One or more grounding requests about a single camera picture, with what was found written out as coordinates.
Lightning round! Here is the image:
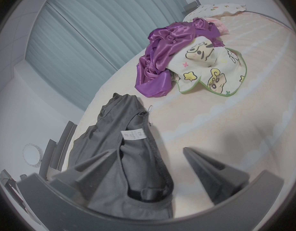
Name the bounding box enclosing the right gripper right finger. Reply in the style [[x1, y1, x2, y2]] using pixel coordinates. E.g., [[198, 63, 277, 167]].
[[183, 147, 250, 205]]

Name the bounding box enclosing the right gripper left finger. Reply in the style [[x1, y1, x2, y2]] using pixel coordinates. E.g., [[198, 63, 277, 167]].
[[50, 150, 117, 203]]

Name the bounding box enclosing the black long-sleeved top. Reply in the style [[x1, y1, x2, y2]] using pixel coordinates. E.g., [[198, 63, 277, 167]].
[[67, 93, 175, 219]]

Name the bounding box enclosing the black chest of drawers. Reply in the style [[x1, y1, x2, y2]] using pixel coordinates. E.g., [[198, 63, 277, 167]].
[[40, 120, 77, 175]]

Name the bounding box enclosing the round white disc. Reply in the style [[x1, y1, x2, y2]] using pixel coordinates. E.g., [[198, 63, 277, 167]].
[[22, 145, 41, 166]]

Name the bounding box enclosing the bed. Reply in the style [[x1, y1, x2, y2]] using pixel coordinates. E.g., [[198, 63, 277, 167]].
[[46, 0, 296, 219]]

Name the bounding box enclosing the blue-green curtain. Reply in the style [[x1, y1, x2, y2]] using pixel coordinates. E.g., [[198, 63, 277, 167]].
[[48, 0, 187, 70], [25, 5, 117, 111]]

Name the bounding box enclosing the white printed green-trimmed garment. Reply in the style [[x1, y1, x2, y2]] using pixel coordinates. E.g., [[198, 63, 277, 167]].
[[167, 36, 247, 97]]

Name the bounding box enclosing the purple satin garment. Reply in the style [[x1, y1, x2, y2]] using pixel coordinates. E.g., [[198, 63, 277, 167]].
[[135, 18, 225, 98]]

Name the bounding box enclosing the pink garment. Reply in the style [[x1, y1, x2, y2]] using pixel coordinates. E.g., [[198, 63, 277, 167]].
[[206, 18, 230, 34]]

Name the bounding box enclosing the white printed pillow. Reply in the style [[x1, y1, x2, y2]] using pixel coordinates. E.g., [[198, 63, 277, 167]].
[[183, 3, 246, 22]]

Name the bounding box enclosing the grey white bedside table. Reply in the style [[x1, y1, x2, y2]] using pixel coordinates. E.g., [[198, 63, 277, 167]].
[[183, 1, 199, 15]]

